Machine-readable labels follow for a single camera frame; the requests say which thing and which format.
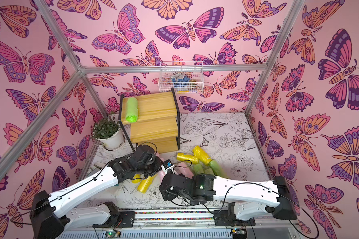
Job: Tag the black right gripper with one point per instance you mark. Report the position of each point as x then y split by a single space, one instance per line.
166 186

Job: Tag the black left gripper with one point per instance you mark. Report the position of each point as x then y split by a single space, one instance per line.
155 167

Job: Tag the yellow bag roll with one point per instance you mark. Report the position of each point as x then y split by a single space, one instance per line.
136 180
145 184
201 155
187 157

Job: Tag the pink bag roll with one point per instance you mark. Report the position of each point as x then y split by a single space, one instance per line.
182 168

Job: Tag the green bag roll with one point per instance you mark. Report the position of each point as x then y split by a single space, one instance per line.
217 169
132 111

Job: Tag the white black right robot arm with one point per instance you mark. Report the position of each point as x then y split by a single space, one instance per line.
245 199

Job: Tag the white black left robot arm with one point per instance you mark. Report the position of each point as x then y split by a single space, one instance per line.
54 213

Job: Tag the green bag roll right one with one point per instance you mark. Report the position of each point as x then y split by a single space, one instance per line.
198 169

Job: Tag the green bag roll right two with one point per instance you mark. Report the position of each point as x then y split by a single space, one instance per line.
209 171

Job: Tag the potted green plant white pot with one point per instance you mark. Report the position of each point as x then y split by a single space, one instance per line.
109 133

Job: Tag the blue items in basket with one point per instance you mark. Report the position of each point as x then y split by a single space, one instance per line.
180 78

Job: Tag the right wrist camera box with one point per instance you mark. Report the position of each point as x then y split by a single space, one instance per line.
167 167

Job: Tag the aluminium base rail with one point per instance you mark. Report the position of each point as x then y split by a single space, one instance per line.
184 224

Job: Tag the wooden three-tier shelf black frame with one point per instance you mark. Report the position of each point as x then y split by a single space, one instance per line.
158 123

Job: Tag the white wire wall basket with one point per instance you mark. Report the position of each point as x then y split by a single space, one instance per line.
192 69

